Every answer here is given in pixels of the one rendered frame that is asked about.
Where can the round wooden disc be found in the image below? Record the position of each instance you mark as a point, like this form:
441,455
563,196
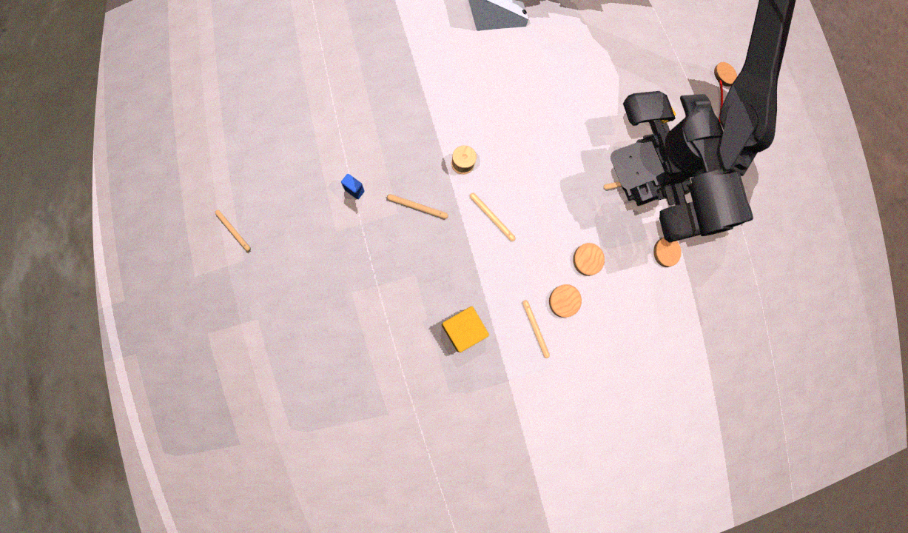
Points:
588,259
565,300
667,254

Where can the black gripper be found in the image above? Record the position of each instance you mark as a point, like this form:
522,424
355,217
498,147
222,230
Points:
679,221

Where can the round wooden button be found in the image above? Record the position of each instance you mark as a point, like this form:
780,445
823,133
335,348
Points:
726,73

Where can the blue rectangular block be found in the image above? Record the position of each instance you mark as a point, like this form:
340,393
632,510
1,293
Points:
352,186

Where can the red string with wooden stick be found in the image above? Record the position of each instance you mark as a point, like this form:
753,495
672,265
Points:
618,184

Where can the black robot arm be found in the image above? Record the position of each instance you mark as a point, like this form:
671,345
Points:
698,143

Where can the orange square block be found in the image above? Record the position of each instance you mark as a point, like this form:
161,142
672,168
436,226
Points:
465,329

